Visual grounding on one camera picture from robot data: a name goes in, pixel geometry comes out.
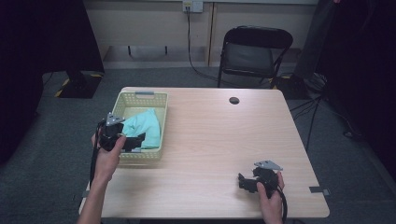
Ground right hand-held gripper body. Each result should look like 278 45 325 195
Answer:
252 160 285 199

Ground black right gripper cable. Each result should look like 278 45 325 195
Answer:
274 183 289 224

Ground dark leaning panel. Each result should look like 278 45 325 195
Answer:
293 0 334 80

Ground dark curtain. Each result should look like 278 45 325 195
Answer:
317 0 396 183
0 0 106 166

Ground cream perforated plastic basket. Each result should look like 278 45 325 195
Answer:
111 91 169 163

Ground white wall outlet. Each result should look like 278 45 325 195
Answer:
182 0 205 14

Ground black folding chair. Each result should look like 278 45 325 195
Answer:
217 25 294 90

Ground black stand base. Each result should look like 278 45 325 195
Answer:
54 70 104 100

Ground teal cloth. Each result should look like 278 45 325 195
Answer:
121 107 162 149

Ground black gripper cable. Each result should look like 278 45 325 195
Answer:
89 119 106 189
274 183 289 224

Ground black floor cables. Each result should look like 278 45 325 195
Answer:
289 73 363 154

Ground person's left hand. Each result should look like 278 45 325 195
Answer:
91 133 127 185

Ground grey tape strip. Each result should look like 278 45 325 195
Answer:
308 186 331 197

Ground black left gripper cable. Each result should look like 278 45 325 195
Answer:
89 119 106 189

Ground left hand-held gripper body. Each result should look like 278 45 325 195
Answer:
98 112 128 153

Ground person's right hand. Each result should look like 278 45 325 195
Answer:
256 171 286 218

